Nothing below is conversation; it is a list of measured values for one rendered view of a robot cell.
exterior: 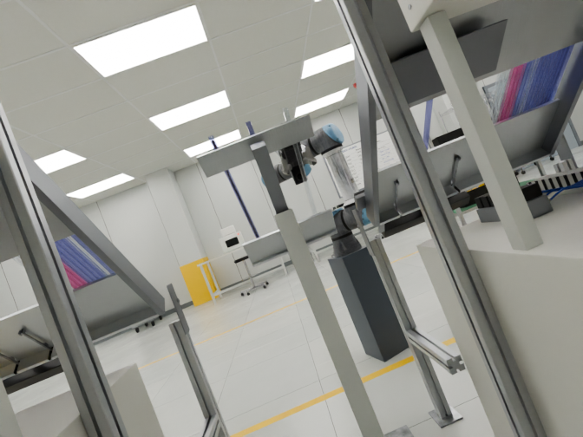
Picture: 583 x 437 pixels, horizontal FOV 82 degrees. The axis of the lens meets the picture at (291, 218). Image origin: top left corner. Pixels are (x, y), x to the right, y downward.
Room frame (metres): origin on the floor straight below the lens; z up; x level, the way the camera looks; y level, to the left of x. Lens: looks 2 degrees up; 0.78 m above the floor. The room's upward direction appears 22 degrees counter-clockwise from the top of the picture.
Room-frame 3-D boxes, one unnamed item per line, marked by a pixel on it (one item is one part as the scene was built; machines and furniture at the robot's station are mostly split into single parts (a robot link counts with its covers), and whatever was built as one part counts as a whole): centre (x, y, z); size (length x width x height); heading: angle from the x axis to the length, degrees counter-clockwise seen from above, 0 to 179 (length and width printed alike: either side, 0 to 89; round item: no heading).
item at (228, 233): (6.49, 1.24, 1.03); 0.44 x 0.37 x 0.46; 99
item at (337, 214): (1.76, -0.22, 0.72); 0.13 x 0.12 x 0.14; 56
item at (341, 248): (1.76, -0.21, 0.60); 0.15 x 0.15 x 0.10
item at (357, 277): (1.76, -0.21, 0.27); 0.18 x 0.18 x 0.55; 20
